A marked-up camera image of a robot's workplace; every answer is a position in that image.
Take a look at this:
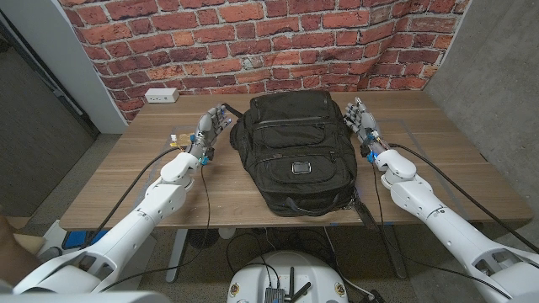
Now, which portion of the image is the white table leg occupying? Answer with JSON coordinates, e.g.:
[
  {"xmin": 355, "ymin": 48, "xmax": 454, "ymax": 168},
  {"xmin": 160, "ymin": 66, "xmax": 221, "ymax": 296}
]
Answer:
[{"xmin": 165, "ymin": 228, "xmax": 189, "ymax": 284}]

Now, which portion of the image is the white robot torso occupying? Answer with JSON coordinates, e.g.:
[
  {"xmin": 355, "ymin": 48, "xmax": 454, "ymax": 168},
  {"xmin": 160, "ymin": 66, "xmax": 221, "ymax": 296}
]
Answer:
[{"xmin": 226, "ymin": 250, "xmax": 350, "ymax": 303}]

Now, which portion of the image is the blue object under table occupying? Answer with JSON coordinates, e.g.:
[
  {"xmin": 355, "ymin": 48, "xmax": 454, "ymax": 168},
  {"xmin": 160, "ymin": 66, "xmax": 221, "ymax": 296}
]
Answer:
[{"xmin": 61, "ymin": 229, "xmax": 109, "ymax": 250}]

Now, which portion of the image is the red brick print backdrop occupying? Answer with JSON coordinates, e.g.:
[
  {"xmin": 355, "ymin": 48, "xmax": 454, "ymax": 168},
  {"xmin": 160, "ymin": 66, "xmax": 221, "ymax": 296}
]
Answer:
[{"xmin": 58, "ymin": 0, "xmax": 472, "ymax": 123}]

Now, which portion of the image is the grey tape outline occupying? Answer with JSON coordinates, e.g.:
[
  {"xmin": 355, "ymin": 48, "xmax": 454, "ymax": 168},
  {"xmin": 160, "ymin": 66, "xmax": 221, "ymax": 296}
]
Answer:
[{"xmin": 162, "ymin": 119, "xmax": 471, "ymax": 221}]

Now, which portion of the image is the small grey computer box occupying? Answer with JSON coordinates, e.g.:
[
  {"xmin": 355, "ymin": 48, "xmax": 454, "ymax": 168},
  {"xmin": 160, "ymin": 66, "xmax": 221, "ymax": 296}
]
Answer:
[{"xmin": 264, "ymin": 287, "xmax": 286, "ymax": 303}]

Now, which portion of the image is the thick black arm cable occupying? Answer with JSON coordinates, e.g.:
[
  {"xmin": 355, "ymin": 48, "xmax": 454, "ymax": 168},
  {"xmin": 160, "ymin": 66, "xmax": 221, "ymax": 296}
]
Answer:
[
  {"xmin": 389, "ymin": 142, "xmax": 539, "ymax": 253},
  {"xmin": 82, "ymin": 146, "xmax": 182, "ymax": 249}
]

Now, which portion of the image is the black backpack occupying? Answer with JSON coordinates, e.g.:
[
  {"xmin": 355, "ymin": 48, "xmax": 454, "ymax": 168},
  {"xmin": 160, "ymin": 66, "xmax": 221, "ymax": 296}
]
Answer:
[{"xmin": 221, "ymin": 89, "xmax": 380, "ymax": 231}]

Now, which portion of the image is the person's brown trouser leg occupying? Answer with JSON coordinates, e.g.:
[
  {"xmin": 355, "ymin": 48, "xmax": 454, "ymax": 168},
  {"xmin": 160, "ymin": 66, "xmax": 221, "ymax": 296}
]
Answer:
[{"xmin": 0, "ymin": 205, "xmax": 42, "ymax": 288}]

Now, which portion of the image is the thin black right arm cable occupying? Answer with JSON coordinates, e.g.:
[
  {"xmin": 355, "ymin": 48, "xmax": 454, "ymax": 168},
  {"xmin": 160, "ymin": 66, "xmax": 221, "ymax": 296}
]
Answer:
[{"xmin": 371, "ymin": 162, "xmax": 513, "ymax": 300}]

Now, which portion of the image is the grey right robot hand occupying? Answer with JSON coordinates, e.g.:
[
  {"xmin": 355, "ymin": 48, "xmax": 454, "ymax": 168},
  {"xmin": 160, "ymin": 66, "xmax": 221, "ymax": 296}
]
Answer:
[{"xmin": 343, "ymin": 97, "xmax": 391, "ymax": 158}]

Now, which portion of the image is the dark table leg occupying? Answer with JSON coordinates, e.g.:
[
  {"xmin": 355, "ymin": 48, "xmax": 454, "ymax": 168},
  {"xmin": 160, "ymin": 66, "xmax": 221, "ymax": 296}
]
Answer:
[{"xmin": 380, "ymin": 224, "xmax": 408, "ymax": 280}]

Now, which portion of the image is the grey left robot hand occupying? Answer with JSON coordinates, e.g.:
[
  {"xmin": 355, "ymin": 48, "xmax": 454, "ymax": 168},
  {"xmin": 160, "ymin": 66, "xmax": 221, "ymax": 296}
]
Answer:
[{"xmin": 184, "ymin": 104, "xmax": 233, "ymax": 160}]

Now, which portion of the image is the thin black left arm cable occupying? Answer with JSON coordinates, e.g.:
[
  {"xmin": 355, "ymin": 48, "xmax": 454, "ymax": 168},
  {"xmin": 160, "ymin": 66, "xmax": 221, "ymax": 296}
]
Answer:
[{"xmin": 99, "ymin": 163, "xmax": 212, "ymax": 294}]

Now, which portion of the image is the white power strip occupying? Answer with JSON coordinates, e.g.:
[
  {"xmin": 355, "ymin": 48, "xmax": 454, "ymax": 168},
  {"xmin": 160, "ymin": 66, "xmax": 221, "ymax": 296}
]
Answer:
[{"xmin": 144, "ymin": 88, "xmax": 180, "ymax": 104}]

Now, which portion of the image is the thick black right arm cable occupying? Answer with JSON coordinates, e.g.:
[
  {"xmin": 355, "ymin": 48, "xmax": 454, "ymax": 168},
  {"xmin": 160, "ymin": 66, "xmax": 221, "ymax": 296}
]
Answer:
[{"xmin": 389, "ymin": 142, "xmax": 539, "ymax": 253}]

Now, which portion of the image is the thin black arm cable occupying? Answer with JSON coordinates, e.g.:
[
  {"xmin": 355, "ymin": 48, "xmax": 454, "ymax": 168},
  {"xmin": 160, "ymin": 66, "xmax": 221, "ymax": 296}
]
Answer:
[
  {"xmin": 99, "ymin": 163, "xmax": 212, "ymax": 294},
  {"xmin": 371, "ymin": 162, "xmax": 513, "ymax": 300}
]

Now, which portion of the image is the tan cardboard box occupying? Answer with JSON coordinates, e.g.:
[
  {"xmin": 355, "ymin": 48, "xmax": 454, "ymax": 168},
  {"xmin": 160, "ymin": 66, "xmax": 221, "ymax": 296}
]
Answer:
[{"xmin": 12, "ymin": 232, "xmax": 46, "ymax": 256}]

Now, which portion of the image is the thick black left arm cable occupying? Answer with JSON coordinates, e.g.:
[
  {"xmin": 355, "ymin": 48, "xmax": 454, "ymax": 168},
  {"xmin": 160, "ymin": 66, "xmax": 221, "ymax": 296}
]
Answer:
[{"xmin": 82, "ymin": 146, "xmax": 182, "ymax": 249}]

